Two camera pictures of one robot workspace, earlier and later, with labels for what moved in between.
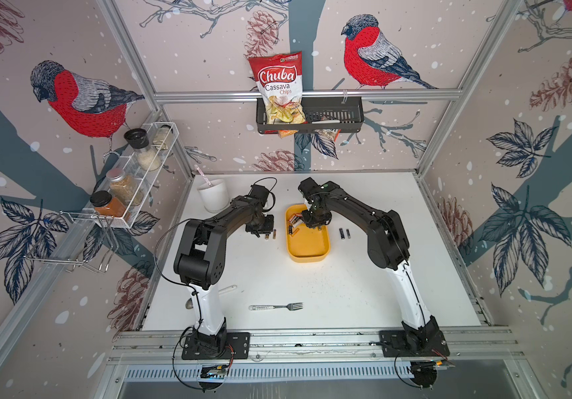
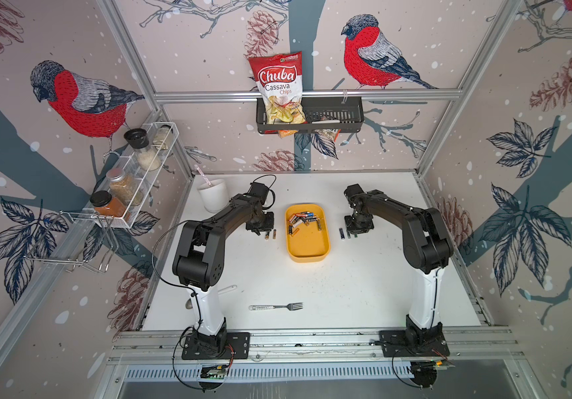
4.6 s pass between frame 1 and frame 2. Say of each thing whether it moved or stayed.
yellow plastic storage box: stayed
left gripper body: stayed
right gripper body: moved
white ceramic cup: stayed
